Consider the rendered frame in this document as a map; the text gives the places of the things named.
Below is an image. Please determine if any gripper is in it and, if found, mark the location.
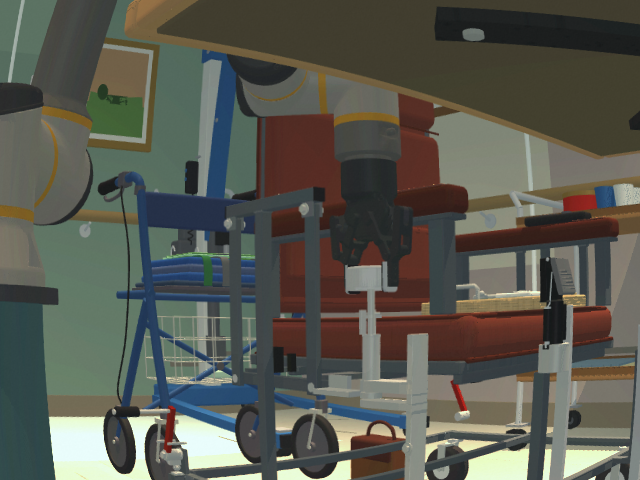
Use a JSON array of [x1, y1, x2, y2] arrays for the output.
[[328, 155, 415, 293]]

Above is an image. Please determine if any white glide lock lever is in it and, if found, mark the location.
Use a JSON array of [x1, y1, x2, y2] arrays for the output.
[[344, 264, 389, 384]]

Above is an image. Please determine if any red gliding chair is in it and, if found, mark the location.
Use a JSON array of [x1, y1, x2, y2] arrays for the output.
[[144, 94, 640, 480]]

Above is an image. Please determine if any red brake lever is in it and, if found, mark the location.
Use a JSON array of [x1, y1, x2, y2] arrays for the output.
[[449, 380, 472, 422], [163, 404, 180, 454]]

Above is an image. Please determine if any blue and white hoist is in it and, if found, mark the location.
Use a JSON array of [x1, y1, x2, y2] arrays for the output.
[[172, 48, 261, 261]]

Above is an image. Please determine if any wicker activity board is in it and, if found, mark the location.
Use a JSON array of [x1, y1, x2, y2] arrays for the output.
[[421, 282, 587, 316]]

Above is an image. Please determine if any black remote control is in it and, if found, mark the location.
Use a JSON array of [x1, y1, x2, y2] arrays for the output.
[[524, 210, 592, 227]]

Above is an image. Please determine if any blue rollator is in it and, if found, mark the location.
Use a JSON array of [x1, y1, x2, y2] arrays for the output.
[[97, 171, 341, 479]]

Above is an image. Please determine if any folded blue blanket stack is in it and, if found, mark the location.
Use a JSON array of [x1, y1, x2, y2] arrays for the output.
[[149, 253, 259, 289]]

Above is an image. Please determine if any brown handbag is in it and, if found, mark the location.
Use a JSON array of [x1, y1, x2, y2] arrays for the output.
[[349, 419, 407, 480]]

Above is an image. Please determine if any wooden side table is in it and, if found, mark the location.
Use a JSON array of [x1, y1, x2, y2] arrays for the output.
[[507, 349, 640, 435]]

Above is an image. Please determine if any wood framed picture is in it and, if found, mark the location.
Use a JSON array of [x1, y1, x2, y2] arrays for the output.
[[87, 38, 160, 153]]

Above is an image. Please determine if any light grey upright post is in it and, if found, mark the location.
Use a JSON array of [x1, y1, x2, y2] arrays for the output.
[[405, 332, 430, 480]]

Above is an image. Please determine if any white tube rail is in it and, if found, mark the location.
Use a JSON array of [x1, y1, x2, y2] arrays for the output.
[[508, 191, 565, 207]]

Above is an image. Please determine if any white wire basket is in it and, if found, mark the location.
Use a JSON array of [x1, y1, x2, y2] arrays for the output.
[[143, 314, 257, 387]]

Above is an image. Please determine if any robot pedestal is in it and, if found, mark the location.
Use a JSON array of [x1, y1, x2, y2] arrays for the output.
[[0, 284, 60, 480]]

